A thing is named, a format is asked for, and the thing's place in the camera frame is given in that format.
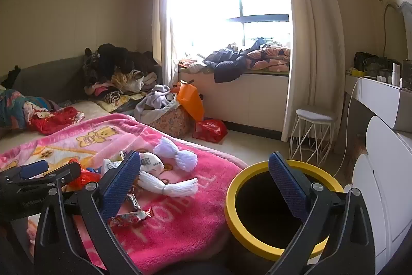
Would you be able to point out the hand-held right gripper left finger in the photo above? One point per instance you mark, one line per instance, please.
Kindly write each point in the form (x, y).
(119, 188)

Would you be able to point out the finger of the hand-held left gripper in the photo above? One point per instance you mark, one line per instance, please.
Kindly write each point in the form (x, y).
(66, 172)
(32, 169)

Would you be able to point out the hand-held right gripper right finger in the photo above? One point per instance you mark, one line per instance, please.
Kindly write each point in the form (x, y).
(286, 188)

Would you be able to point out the white foam net bundle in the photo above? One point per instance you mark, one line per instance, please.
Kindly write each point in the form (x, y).
(173, 188)

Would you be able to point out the yellow-rimmed black trash bin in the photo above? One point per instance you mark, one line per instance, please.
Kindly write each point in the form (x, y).
(231, 197)

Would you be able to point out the lilac foam net bundle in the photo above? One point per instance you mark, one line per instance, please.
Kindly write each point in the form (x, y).
(186, 159)

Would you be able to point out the shiny red wrapper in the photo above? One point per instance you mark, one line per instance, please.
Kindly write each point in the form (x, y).
(85, 180)

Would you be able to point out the red silver candy wrapper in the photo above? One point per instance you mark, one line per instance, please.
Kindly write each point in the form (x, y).
(135, 217)

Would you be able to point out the white barcode packet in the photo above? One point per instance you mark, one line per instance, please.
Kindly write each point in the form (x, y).
(151, 163)

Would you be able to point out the red patterned cloth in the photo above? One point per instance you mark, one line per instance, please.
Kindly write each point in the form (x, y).
(54, 122)

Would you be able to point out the colourful floral clothing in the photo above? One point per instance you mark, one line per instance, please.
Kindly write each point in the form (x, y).
(13, 107)

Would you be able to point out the pink printed blanket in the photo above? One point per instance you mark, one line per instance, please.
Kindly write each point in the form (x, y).
(180, 213)

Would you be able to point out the cream bed sheet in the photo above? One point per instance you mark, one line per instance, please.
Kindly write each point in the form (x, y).
(90, 109)

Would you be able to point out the floral fabric basket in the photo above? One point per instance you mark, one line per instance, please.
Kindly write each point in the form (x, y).
(170, 122)

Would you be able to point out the grey headboard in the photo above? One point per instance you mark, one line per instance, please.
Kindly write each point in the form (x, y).
(48, 78)

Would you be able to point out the white window seat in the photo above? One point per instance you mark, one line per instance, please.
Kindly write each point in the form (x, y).
(251, 101)

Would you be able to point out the black sock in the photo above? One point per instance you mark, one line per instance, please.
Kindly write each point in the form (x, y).
(11, 77)

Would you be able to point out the red plastic bag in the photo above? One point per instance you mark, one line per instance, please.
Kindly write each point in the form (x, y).
(209, 130)

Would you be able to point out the grey clothes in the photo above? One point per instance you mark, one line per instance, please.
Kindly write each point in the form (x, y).
(157, 96)

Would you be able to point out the white drawer cabinet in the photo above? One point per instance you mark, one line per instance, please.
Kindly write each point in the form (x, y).
(386, 165)

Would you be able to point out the pile of mixed clothes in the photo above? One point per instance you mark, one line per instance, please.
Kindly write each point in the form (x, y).
(122, 78)

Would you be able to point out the orange bag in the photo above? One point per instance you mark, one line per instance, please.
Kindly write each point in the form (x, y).
(191, 99)

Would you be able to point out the white dressing table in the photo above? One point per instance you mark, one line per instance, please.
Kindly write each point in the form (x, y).
(376, 94)

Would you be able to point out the pink patterned quilt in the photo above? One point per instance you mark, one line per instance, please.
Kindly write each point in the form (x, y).
(267, 57)

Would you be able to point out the dark padded jacket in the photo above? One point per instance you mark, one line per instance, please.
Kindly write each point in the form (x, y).
(225, 68)

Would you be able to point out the small clothes heap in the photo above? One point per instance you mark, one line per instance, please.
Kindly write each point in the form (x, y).
(193, 64)

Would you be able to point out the wide cream curtain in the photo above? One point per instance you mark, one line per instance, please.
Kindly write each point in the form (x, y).
(309, 36)

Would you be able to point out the white bottle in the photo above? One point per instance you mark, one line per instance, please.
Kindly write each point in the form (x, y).
(396, 72)

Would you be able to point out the narrow cream curtain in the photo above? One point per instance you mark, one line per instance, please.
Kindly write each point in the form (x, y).
(161, 4)

